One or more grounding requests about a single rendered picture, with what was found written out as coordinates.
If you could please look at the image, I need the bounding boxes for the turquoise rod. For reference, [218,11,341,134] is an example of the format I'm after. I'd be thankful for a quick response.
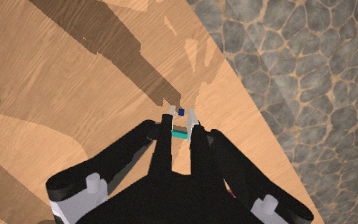
[172,129,188,140]

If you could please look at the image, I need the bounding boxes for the small blue block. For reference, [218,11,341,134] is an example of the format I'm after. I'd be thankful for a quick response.
[178,109,185,116]

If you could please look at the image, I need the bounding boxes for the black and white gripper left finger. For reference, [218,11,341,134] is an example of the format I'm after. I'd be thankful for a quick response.
[45,105,176,224]

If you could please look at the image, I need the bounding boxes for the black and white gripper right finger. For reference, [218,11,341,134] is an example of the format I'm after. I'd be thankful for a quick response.
[186,108,314,224]

